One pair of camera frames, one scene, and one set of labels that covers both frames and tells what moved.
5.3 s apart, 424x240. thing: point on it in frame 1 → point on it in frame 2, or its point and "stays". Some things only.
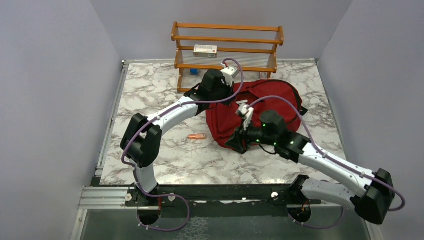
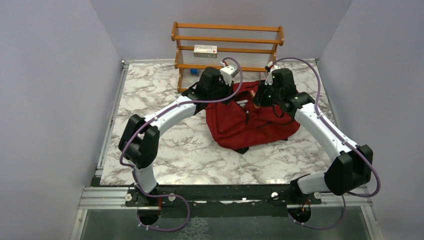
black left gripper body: x=223 y=91 stays
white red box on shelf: x=205 y=51 stays
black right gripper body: x=254 y=136 → x=268 y=96
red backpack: x=224 y=122 stays
